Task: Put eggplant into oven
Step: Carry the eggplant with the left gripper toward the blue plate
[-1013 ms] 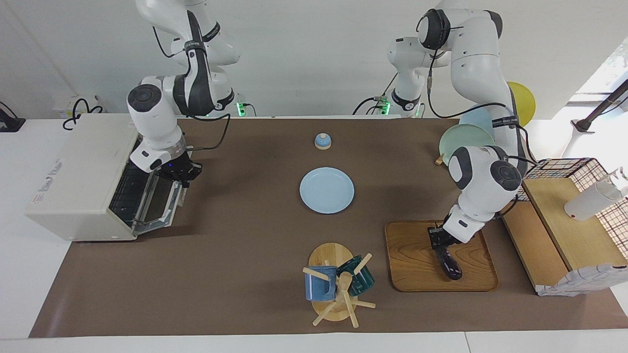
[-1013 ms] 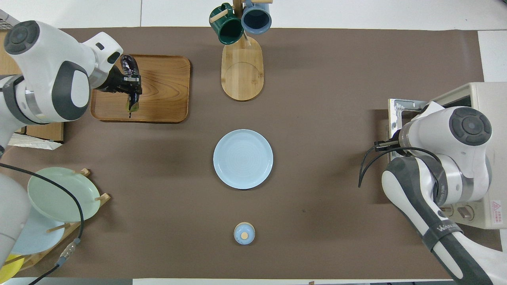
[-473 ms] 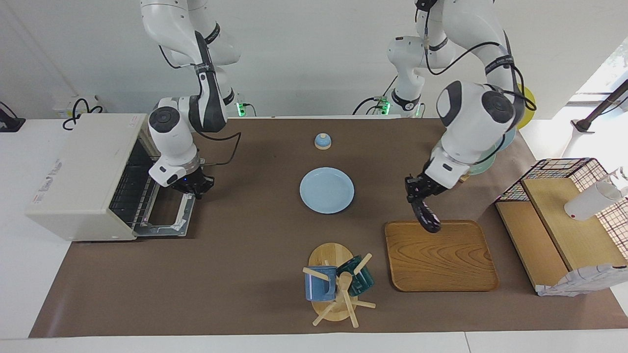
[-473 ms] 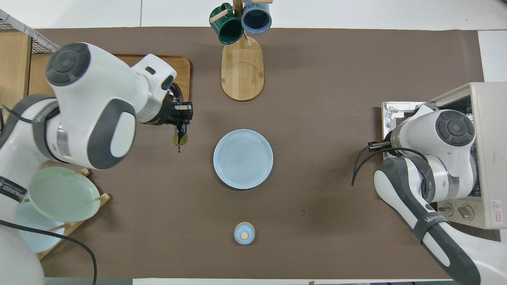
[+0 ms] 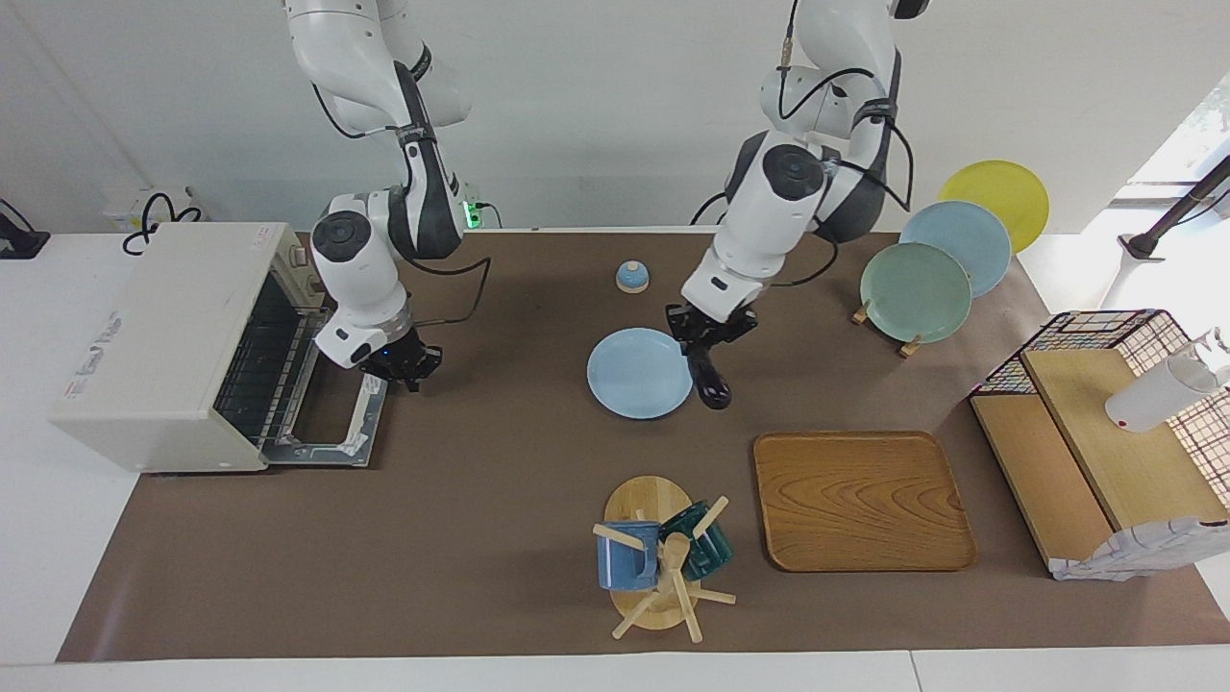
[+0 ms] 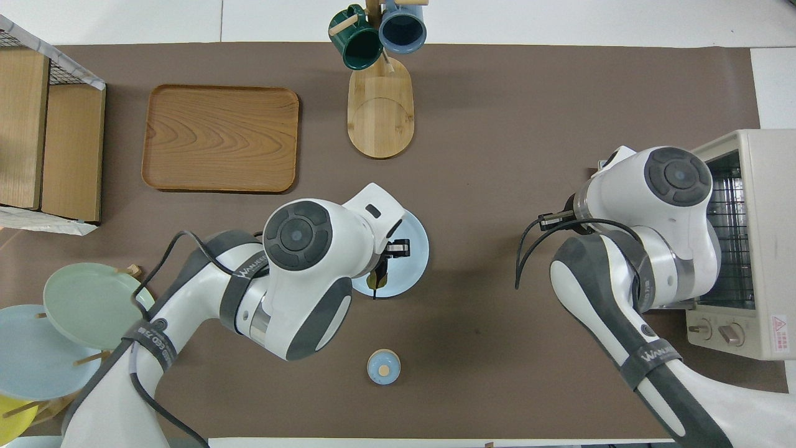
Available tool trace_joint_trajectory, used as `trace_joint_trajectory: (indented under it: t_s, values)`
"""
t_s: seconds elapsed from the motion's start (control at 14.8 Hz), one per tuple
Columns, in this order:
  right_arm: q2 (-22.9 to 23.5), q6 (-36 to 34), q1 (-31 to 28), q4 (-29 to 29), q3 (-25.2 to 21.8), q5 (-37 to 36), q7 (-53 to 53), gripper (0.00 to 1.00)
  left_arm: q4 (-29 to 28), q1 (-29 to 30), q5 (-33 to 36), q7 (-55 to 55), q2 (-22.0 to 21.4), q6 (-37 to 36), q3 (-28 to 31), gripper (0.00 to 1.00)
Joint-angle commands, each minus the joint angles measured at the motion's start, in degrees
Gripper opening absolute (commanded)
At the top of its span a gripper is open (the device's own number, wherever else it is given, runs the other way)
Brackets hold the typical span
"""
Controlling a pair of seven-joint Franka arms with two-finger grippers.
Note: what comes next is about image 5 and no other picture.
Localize brown table mat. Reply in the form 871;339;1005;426
56;229;1230;664

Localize pale green plate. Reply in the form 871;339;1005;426
859;242;972;344

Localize white power strip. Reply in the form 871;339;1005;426
104;185;208;232

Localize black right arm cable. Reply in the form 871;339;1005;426
404;252;493;326

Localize black looped power cable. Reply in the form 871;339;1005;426
122;192;205;256

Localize black clamp device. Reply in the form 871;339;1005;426
0;199;51;260

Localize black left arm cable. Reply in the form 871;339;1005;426
692;0;916;289

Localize wooden shelf with wire mesh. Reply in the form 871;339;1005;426
969;309;1230;582

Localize dark green mug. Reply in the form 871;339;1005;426
659;501;734;581

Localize light blue racked plate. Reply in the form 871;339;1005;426
899;201;1013;299

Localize yellow plate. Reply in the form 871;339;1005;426
938;160;1050;254

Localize wooden plate rack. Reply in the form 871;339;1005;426
851;298;938;358

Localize beige toaster oven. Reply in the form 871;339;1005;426
50;223;390;474

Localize wooden mug tree stand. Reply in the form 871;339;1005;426
593;475;737;643

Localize black pole stand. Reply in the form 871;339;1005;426
1119;154;1230;260

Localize blue mug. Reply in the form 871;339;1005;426
597;521;662;591

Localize rectangular wooden tray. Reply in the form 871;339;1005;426
752;431;978;574

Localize dark purple eggplant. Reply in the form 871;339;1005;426
684;341;733;411

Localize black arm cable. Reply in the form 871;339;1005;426
404;252;493;326
692;0;916;289

